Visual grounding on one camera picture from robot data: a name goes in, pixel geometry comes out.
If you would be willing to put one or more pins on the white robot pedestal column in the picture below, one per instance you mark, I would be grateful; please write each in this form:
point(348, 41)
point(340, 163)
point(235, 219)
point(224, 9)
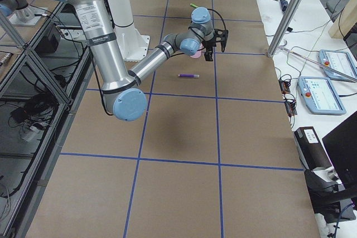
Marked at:
point(133, 45)

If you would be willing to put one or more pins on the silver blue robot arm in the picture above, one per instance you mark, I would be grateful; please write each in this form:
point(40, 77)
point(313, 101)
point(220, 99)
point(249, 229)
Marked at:
point(108, 28)

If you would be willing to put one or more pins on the far teach pendant tablet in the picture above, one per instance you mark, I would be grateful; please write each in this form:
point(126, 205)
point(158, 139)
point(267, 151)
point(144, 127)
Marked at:
point(338, 60)

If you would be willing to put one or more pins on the black box with label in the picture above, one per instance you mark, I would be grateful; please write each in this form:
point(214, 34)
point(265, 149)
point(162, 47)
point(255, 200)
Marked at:
point(310, 149)

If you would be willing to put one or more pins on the black monitor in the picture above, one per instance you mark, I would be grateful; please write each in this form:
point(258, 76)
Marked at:
point(340, 145)

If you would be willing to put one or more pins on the teach pendant tablet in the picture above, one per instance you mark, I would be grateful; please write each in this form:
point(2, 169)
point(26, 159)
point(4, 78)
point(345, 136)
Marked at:
point(320, 96)
point(338, 60)

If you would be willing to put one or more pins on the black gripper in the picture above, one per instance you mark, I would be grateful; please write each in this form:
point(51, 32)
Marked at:
point(208, 47)

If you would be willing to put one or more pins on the aluminium frame post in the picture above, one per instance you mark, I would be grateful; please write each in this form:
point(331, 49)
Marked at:
point(285, 22)

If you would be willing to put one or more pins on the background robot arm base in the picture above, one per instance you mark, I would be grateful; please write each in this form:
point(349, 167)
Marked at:
point(20, 13)

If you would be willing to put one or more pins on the near teach pendant tablet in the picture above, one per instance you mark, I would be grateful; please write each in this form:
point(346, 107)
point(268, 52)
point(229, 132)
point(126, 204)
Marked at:
point(320, 96)

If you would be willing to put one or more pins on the pink mesh pen holder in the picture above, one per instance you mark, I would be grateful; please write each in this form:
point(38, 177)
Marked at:
point(198, 52)

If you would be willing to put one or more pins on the purple marker pen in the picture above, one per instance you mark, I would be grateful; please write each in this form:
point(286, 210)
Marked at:
point(189, 75)

